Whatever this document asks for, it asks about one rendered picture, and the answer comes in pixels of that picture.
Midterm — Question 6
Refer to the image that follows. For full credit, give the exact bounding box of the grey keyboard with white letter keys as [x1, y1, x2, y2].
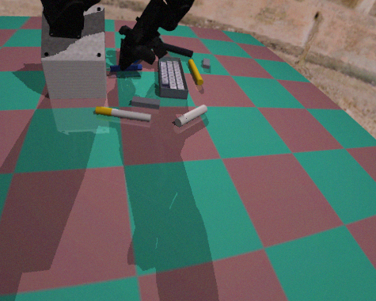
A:
[158, 56, 189, 100]

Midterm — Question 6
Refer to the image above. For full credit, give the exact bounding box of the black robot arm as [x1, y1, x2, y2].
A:
[41, 0, 195, 59]

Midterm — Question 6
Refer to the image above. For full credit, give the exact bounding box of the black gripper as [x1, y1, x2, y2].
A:
[118, 15, 159, 70]

